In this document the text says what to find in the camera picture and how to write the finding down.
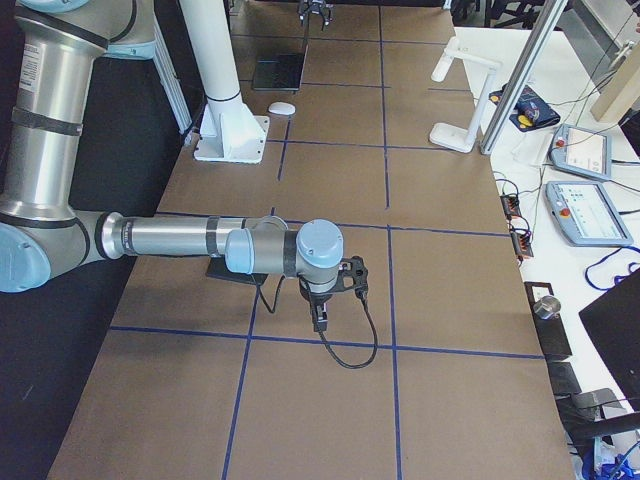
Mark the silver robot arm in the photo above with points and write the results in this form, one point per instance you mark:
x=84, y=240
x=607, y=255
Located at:
x=125, y=158

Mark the teach pendant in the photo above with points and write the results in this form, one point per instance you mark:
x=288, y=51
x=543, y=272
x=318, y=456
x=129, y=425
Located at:
x=582, y=152
x=586, y=215

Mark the near teach pendant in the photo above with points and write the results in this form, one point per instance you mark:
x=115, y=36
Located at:
x=586, y=215

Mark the black monitor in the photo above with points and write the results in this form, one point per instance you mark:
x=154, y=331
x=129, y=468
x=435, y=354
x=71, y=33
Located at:
x=612, y=323

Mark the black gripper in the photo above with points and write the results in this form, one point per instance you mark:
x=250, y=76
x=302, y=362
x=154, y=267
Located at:
x=312, y=7
x=315, y=297

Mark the blue space pencil case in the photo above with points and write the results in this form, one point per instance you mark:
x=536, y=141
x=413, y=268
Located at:
x=531, y=112

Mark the aluminium profile post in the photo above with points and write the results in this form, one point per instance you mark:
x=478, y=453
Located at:
x=536, y=42

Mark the white mounting column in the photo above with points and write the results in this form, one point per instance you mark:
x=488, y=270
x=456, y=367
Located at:
x=229, y=131

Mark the grey laptop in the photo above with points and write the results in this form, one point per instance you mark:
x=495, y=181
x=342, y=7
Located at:
x=279, y=64

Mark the metal cylinder weight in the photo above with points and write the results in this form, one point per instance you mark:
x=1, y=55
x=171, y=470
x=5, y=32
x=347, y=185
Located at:
x=546, y=307

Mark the white computer mouse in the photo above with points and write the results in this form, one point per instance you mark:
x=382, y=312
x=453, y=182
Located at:
x=282, y=108

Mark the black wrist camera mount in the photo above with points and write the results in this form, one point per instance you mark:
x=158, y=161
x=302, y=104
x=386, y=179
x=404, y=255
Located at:
x=353, y=276

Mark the far teach pendant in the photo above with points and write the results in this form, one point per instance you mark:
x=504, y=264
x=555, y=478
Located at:
x=582, y=152

